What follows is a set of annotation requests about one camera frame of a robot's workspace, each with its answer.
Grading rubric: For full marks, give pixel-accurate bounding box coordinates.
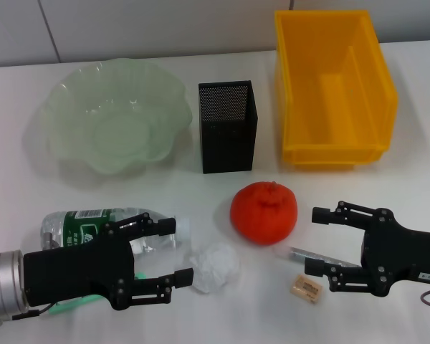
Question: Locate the black mesh pen holder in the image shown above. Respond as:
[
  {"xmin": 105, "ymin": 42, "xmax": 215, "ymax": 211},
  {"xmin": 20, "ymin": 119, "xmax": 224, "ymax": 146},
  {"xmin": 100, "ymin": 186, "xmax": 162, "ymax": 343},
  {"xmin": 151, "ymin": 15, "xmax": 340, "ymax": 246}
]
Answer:
[{"xmin": 198, "ymin": 80, "xmax": 259, "ymax": 175}]

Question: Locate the green utility knife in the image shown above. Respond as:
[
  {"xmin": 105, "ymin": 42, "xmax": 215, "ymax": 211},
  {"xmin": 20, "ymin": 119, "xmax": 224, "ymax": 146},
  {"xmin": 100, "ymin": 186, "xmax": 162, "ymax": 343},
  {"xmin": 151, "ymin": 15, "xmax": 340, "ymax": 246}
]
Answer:
[{"xmin": 45, "ymin": 271, "xmax": 148, "ymax": 317}]

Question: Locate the clear green-label water bottle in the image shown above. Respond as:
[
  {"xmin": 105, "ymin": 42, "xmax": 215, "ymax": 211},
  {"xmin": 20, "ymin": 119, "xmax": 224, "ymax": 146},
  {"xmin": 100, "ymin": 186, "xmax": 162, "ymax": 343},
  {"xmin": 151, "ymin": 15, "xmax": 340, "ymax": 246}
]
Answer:
[{"xmin": 40, "ymin": 206, "xmax": 193, "ymax": 259}]

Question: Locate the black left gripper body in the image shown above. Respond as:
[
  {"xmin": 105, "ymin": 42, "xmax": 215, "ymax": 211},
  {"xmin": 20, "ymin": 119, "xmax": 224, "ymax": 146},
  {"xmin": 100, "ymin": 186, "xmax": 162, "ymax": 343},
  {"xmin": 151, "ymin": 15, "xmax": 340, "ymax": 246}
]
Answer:
[{"xmin": 22, "ymin": 229, "xmax": 136, "ymax": 312}]

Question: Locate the grey glitter pen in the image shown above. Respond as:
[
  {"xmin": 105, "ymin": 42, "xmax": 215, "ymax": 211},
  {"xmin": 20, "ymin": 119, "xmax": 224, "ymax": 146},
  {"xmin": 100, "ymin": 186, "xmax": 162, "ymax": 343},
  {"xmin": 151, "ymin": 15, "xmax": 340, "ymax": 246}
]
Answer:
[{"xmin": 288, "ymin": 246, "xmax": 361, "ymax": 268}]

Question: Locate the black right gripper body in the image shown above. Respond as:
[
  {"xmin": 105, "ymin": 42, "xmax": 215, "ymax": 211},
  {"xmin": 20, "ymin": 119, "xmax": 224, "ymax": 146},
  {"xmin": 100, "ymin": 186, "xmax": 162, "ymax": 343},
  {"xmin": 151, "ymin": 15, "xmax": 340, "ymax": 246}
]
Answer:
[{"xmin": 360, "ymin": 207, "xmax": 430, "ymax": 298}]

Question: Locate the beige eraser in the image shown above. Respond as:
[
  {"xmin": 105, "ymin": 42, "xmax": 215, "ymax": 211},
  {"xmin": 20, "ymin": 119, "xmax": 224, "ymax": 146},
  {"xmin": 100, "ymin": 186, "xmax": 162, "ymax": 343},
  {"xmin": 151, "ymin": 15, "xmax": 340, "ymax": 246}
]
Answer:
[{"xmin": 288, "ymin": 274, "xmax": 325, "ymax": 306}]

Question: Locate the white paper ball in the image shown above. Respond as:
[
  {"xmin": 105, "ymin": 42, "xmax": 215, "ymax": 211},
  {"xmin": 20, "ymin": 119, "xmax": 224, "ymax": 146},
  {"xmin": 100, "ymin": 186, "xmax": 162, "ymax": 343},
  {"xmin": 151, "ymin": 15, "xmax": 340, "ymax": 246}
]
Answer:
[{"xmin": 188, "ymin": 242, "xmax": 242, "ymax": 295}]

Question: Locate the orange fruit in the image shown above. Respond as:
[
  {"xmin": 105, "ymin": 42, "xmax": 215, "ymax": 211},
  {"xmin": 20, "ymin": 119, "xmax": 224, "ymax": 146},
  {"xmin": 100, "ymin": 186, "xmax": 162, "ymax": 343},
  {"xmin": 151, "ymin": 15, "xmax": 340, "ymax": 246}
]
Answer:
[{"xmin": 230, "ymin": 181, "xmax": 299, "ymax": 247}]

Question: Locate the yellow plastic bin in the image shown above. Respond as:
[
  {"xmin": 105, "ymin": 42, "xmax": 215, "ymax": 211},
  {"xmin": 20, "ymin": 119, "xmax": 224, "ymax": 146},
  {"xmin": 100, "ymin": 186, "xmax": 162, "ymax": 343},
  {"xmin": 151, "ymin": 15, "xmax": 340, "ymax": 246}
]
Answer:
[{"xmin": 274, "ymin": 9, "xmax": 398, "ymax": 171}]

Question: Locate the pale green glass fruit plate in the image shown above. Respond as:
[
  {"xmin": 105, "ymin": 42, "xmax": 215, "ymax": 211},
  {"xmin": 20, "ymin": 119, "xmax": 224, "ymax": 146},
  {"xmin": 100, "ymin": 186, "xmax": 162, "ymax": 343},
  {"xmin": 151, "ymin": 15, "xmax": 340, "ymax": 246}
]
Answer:
[{"xmin": 28, "ymin": 58, "xmax": 194, "ymax": 176}]

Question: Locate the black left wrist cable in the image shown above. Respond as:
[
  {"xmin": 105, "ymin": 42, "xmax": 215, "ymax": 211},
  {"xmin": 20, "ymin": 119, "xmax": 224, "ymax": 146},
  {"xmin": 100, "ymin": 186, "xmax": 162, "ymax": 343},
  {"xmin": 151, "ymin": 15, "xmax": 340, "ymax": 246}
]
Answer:
[{"xmin": 10, "ymin": 302, "xmax": 58, "ymax": 320}]

